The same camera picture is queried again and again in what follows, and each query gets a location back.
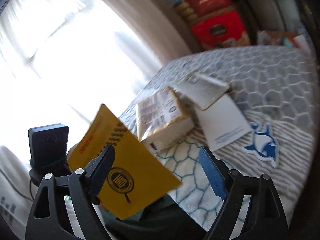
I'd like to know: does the grey patterned fleece blanket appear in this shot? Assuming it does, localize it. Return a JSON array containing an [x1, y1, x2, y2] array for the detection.
[[120, 46, 319, 230]]

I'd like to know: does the blue shark sticker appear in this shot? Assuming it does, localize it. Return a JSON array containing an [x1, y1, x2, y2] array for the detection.
[[242, 123, 279, 168]]

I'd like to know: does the red chocolate gift box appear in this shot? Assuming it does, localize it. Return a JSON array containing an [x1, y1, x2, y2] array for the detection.
[[191, 11, 251, 50]]

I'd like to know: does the cream packaged box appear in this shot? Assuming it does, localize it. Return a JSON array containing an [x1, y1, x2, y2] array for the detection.
[[136, 87, 194, 152]]

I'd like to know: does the white paper card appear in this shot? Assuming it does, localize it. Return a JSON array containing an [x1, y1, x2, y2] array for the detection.
[[195, 94, 252, 152]]

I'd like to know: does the yellow paper envelope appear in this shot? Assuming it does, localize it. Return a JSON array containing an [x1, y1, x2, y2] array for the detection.
[[68, 105, 181, 220]]

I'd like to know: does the silver foil packet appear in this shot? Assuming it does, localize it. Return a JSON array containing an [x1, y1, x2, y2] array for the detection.
[[174, 72, 230, 111]]

